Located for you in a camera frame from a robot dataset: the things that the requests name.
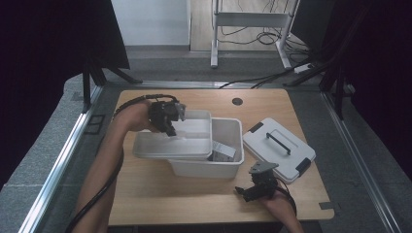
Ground white plastic tray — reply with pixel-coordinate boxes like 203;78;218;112
132;109;214;161

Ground dark curtain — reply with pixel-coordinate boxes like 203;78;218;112
290;0;412;183
0;0;131;190

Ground white plastic storage box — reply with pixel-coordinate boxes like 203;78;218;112
167;116;245;180

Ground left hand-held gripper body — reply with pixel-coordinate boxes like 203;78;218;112
148;100;188;131

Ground metal floor rail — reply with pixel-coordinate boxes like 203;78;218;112
320;91;402;233
18;85;103;233

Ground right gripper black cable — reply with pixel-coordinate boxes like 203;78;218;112
273;177;298;216

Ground white lid with black handle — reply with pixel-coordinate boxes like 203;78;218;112
242;116;317;184

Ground white metal stand frame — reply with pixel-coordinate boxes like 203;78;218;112
210;0;301;70

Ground small white and blue carton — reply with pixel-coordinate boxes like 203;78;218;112
208;140;237;163

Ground black floor cables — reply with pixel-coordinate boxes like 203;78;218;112
218;0;314;90

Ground black tripod stand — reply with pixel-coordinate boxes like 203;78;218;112
82;57;144;115
284;6;361;120

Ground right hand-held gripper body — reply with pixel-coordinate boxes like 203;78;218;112
248;160;280;199

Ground white power strip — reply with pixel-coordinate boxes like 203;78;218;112
293;62;315;74

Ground person's left hand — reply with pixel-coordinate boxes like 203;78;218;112
120;100;160;134

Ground dark floor outlet plate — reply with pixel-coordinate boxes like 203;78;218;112
84;114;107;136

